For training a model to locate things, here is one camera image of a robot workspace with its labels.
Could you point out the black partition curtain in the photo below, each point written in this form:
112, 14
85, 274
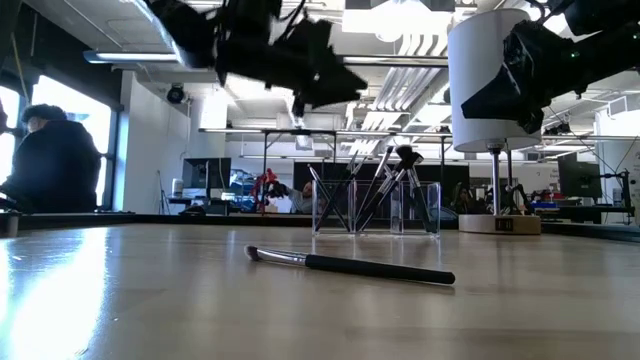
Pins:
300, 171

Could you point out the dark office desk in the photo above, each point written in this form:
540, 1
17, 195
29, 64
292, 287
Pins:
590, 212
200, 204

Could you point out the red robot arm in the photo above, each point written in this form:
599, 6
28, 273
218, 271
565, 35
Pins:
270, 176

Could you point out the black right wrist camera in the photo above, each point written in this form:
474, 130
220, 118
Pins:
531, 122

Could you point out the white plastic container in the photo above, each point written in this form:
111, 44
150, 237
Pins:
177, 189

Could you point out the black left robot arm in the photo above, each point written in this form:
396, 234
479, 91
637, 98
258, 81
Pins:
185, 30

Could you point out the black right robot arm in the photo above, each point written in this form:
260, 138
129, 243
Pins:
610, 45

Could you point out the clear acrylic organizer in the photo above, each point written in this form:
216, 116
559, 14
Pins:
437, 200

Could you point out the dark computer monitor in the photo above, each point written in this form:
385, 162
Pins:
580, 177
205, 175

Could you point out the black ceiling camera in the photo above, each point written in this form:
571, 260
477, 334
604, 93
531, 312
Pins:
175, 94

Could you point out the grey cylindrical post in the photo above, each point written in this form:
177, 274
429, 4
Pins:
9, 225

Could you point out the large bright window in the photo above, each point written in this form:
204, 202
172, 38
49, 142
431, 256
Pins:
95, 125

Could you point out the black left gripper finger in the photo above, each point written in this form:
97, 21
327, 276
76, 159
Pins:
325, 92
320, 50

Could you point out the white shade table lamp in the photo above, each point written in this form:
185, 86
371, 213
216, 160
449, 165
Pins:
475, 75

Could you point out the black overhead rig frame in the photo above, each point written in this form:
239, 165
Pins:
240, 131

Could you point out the person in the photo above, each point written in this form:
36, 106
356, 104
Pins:
55, 165
302, 197

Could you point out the long ceiling light strip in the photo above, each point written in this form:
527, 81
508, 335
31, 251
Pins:
130, 56

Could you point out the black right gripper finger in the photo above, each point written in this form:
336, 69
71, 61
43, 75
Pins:
500, 111
495, 90

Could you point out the black aluminium table frame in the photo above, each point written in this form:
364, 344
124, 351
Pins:
150, 220

